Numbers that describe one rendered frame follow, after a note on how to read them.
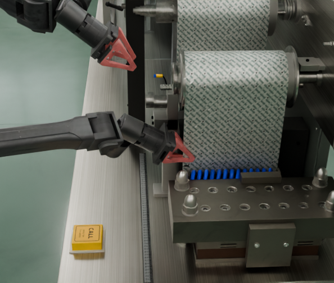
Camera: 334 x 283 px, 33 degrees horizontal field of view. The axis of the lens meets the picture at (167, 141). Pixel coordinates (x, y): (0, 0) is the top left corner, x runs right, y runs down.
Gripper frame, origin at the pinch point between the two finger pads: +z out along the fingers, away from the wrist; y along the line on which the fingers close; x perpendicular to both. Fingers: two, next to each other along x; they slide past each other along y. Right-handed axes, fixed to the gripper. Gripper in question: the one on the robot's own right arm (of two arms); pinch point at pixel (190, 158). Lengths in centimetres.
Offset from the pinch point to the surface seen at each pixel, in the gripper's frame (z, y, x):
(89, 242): -14.2, 13.3, -24.6
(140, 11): -23.1, -29.9, 17.8
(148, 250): -1.2, 14.1, -19.8
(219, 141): 3.4, 0.3, 7.2
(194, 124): -4.3, 0.2, 8.4
